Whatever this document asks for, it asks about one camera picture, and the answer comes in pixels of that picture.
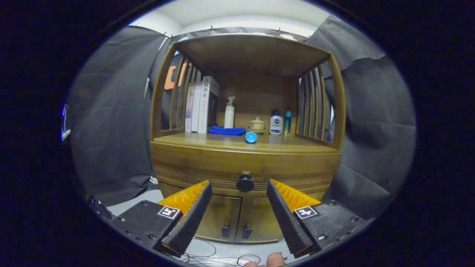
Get white lotion bottle blue cap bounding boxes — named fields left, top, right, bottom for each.
left=269, top=109, right=283, bottom=135

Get purple white book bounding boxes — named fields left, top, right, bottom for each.
left=184, top=82, right=195, bottom=132

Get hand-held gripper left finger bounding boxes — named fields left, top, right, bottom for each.
left=108, top=180, right=213, bottom=258

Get white book with dark cover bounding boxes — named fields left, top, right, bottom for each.
left=197, top=76, right=220, bottom=134

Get beige lidded ceramic cup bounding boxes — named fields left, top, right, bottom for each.
left=249, top=117, right=266, bottom=134

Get brown wooden drawer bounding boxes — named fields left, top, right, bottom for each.
left=150, top=143, right=341, bottom=199

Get plain white book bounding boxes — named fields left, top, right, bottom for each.
left=191, top=80, right=203, bottom=133

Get black drawer knob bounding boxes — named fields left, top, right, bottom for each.
left=236, top=171, right=255, bottom=192

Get black backdrop cloth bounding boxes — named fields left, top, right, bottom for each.
left=71, top=15, right=416, bottom=219

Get thin black floor cables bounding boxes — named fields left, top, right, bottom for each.
left=182, top=237, right=262, bottom=267

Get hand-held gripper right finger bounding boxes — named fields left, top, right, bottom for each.
left=266, top=179, right=367, bottom=259

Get white pump bottle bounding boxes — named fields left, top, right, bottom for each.
left=224, top=96, right=236, bottom=129

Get brown wooden cabinet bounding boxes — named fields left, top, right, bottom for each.
left=149, top=33, right=346, bottom=244

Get wooden cabinet door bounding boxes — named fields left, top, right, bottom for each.
left=195, top=195, right=242, bottom=242
left=235, top=197, right=284, bottom=244

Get wooden countertop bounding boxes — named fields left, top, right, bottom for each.
left=153, top=132, right=338, bottom=154

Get folded blue cloth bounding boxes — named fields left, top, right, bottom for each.
left=208, top=125, right=247, bottom=136

